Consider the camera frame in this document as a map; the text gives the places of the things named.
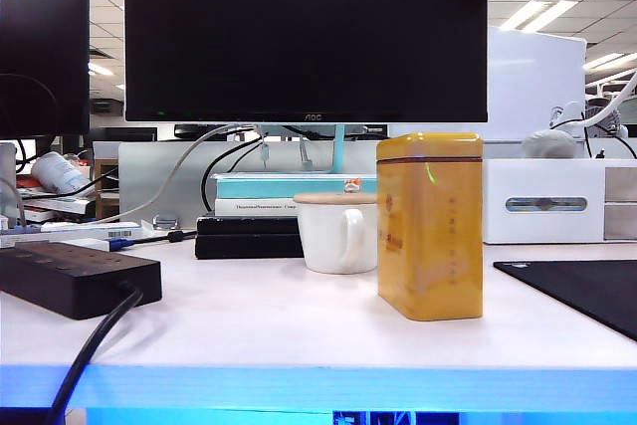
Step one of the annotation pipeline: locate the black wood-top power strip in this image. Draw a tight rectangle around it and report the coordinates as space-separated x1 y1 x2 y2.
0 241 163 321

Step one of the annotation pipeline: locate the round wooden mug lid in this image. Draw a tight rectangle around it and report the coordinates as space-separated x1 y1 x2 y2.
292 192 379 206

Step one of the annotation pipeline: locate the teal book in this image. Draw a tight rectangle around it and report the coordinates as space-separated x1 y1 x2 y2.
208 172 378 201

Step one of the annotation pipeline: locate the teal monitor stand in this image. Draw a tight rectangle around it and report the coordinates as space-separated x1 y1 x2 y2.
330 121 347 175

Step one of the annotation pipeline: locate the white ceramic mug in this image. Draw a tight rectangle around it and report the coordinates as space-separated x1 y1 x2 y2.
296 201 379 276

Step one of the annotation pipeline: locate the white book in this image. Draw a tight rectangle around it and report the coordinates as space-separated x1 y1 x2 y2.
213 198 300 217

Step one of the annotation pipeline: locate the black flat box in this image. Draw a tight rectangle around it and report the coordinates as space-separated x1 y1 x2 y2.
193 234 306 261
196 215 300 236

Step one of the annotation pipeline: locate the yellow metal tin box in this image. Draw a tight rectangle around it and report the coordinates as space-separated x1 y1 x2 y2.
375 131 485 322

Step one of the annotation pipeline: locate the large black AOC monitor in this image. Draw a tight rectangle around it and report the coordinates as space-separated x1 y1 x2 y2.
123 0 489 123

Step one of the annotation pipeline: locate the brown wooden cabinet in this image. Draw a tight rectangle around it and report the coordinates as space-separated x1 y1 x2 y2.
94 158 120 221

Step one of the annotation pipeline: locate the white tissue box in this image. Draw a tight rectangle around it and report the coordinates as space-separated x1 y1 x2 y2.
481 158 606 246

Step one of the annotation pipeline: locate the white rounded lump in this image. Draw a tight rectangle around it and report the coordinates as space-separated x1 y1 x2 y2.
520 128 578 161

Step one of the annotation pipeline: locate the white blue barcode box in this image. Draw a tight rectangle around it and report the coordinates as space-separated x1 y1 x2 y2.
0 220 143 250

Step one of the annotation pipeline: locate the small white adapter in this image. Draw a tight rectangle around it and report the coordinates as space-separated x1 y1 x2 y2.
64 238 138 253

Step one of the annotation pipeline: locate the white board panel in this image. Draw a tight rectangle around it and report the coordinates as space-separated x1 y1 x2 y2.
486 25 587 142

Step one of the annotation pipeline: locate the white plastic bottle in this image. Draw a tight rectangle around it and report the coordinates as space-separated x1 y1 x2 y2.
30 151 91 196

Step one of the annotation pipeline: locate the stack of books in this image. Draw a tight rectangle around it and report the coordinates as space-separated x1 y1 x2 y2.
14 175 96 223

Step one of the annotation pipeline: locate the black mouse mat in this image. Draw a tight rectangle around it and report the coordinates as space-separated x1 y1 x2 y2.
492 258 637 342

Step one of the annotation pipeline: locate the white grille desk fan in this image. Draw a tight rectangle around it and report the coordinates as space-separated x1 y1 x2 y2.
584 99 631 140

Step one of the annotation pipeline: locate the small black monitor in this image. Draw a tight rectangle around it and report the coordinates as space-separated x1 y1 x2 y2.
0 0 91 138

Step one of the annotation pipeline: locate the black monitor cable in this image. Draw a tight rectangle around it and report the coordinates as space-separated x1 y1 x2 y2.
200 133 268 215

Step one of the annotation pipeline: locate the grey monitor cable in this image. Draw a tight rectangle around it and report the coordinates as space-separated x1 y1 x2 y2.
89 123 260 226

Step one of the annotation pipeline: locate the thin black cable with connector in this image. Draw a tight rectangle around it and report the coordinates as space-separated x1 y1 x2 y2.
133 229 198 246

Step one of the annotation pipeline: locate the thick black power strip cable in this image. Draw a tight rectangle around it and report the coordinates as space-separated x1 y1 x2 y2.
44 285 145 425

